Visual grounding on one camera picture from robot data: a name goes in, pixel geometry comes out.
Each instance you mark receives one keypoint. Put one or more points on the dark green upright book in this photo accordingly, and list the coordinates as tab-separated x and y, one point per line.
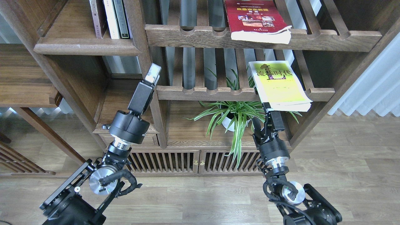
121	18

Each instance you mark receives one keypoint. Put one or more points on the yellow green book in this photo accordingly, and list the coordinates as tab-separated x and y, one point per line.
278	85

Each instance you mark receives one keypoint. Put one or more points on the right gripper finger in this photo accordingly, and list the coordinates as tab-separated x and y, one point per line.
273	121
259	134

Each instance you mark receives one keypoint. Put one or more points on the wooden side table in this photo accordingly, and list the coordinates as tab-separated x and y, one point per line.
24	85

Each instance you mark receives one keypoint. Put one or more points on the green spider plant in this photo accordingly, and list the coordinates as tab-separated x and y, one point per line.
248	108

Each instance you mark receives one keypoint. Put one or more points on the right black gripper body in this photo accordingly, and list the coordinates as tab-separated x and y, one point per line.
273	151

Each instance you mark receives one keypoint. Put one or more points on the maroon book white characters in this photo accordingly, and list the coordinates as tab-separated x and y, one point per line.
99	17

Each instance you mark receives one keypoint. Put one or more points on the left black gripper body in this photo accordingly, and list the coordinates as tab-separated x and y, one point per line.
127	128

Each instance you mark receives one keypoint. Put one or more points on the white curtain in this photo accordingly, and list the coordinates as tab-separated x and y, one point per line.
378	88

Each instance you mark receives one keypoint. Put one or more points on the white upright book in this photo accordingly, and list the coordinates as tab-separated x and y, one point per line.
111	19

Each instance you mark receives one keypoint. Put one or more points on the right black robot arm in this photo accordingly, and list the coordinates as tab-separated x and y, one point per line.
298	204

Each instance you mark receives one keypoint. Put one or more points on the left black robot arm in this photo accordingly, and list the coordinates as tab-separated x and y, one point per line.
84	196

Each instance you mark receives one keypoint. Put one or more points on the slatted wooden bench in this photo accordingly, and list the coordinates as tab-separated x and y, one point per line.
17	164

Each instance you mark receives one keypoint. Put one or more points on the white plant pot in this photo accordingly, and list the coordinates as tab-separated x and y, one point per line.
234	122

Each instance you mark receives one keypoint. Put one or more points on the red book on top shelf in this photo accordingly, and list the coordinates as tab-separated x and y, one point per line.
256	21

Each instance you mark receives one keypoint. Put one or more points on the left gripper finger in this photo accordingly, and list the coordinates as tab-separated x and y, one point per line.
144	91

